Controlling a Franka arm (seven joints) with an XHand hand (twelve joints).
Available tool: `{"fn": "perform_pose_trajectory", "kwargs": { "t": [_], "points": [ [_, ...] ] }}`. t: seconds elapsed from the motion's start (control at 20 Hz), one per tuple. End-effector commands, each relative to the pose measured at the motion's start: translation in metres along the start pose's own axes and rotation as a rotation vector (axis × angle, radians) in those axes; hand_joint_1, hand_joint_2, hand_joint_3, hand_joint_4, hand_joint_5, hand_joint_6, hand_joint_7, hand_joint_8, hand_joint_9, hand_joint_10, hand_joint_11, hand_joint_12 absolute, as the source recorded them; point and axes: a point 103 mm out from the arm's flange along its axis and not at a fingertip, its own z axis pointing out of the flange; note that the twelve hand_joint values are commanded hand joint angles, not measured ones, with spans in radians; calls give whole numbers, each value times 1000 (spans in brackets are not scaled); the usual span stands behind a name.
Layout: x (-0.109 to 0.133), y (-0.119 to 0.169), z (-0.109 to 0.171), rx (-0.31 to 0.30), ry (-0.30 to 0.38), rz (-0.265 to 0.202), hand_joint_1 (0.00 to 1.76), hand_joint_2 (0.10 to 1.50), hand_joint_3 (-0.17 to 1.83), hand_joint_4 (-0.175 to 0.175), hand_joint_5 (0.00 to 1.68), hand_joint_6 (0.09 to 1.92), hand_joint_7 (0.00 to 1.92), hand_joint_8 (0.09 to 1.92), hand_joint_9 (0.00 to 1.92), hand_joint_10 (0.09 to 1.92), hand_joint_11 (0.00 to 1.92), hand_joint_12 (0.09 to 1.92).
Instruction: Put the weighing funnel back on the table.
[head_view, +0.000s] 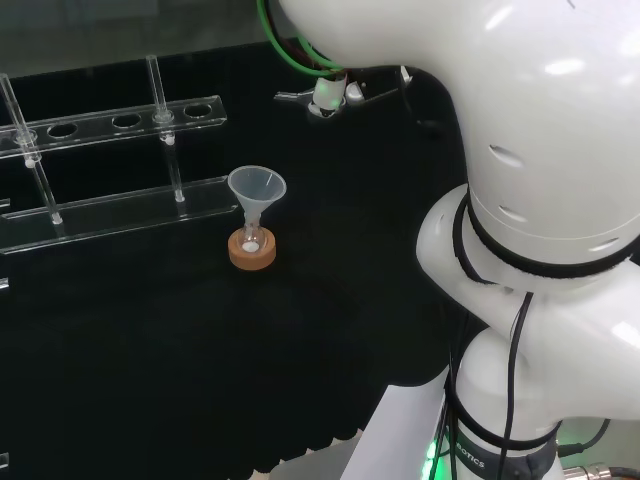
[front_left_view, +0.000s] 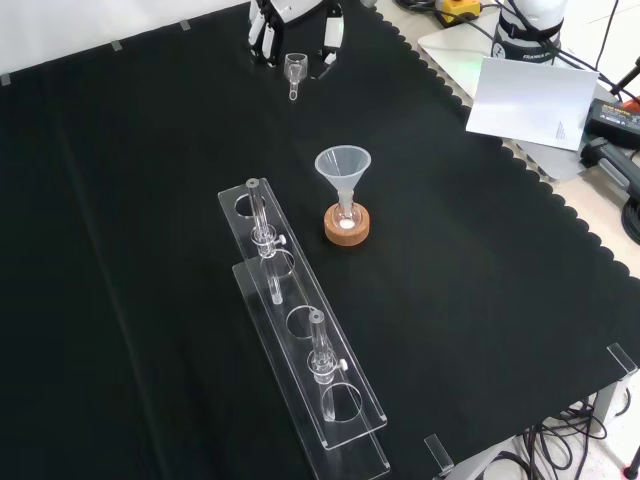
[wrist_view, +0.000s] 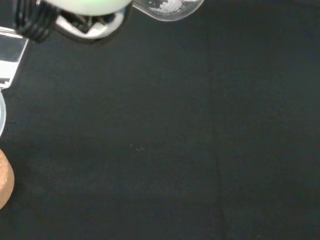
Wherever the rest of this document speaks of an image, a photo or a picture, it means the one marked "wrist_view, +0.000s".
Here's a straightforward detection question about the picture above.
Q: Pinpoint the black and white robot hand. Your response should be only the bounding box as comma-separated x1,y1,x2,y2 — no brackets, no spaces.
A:
14,0,134,43

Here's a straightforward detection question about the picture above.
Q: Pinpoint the clear acrylic funnel stand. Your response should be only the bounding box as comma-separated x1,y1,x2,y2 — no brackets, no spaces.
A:
0,26,29,89

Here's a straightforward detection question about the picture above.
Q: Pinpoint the translucent plastic funnel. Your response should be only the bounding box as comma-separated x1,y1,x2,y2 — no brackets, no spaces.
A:
0,91,7,139

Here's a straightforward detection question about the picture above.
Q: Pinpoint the black bench cloth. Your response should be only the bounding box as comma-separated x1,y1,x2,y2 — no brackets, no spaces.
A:
0,0,320,240

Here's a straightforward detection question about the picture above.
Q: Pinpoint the brown cork ring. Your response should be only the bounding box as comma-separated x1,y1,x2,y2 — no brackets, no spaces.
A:
0,148,16,211

